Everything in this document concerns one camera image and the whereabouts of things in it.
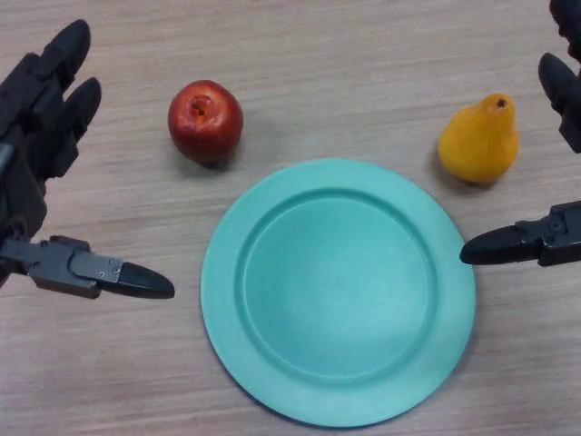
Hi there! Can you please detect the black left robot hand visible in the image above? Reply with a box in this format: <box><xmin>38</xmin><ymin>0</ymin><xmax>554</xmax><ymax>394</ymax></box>
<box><xmin>0</xmin><ymin>18</ymin><xmax>176</xmax><ymax>301</ymax></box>

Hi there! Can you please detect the red apple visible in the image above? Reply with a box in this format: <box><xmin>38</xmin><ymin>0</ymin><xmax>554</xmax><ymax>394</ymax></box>
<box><xmin>167</xmin><ymin>79</ymin><xmax>245</xmax><ymax>167</ymax></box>

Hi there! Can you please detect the yellow pear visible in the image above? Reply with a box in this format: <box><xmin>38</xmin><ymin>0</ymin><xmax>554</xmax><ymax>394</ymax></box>
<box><xmin>438</xmin><ymin>93</ymin><xmax>521</xmax><ymax>184</ymax></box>

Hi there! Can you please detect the green round plate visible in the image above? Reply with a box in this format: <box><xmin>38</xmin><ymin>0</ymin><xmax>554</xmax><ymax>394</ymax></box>
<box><xmin>201</xmin><ymin>157</ymin><xmax>478</xmax><ymax>429</ymax></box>

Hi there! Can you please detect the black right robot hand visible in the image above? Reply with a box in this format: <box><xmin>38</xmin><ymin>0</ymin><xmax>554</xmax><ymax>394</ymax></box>
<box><xmin>459</xmin><ymin>0</ymin><xmax>581</xmax><ymax>269</ymax></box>

